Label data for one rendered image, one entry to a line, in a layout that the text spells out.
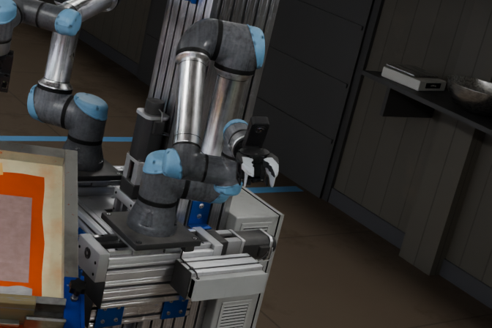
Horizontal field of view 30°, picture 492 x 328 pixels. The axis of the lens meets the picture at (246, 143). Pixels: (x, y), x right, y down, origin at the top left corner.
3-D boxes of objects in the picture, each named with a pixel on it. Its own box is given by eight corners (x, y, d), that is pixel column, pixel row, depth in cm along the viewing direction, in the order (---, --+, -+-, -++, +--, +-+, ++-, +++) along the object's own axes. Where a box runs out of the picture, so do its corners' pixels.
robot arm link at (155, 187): (136, 185, 274) (144, 143, 270) (180, 191, 278) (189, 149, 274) (139, 200, 263) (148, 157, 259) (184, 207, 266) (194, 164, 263)
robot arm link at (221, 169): (198, 182, 247) (206, 144, 243) (238, 188, 249) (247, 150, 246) (202, 193, 239) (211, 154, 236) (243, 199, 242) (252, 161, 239)
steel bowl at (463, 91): (526, 125, 556) (534, 99, 551) (479, 124, 529) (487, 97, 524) (471, 101, 588) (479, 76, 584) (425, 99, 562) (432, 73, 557)
